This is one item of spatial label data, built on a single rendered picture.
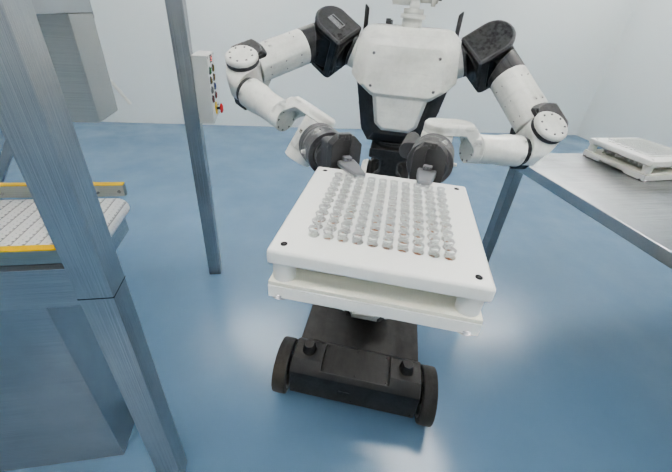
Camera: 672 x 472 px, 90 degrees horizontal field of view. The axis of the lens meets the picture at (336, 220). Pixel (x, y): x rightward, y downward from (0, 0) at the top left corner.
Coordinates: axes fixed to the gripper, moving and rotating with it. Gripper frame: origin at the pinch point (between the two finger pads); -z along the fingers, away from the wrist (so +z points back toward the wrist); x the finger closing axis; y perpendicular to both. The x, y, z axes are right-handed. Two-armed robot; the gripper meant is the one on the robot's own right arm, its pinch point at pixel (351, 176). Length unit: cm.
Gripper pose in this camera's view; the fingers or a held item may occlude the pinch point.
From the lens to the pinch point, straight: 57.4
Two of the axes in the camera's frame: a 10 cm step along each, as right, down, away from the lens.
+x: -0.8, 8.6, 5.1
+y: -9.3, 1.2, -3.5
